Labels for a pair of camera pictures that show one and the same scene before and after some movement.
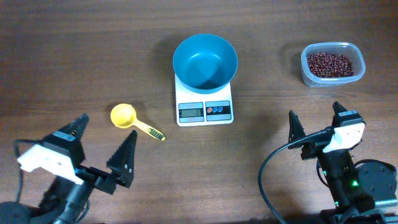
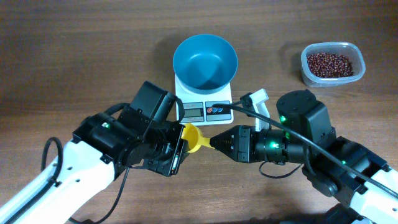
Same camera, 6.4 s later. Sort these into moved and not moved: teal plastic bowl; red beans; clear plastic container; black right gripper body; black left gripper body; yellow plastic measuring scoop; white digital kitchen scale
Moved: black right gripper body; yellow plastic measuring scoop; black left gripper body
Not moved: white digital kitchen scale; clear plastic container; teal plastic bowl; red beans
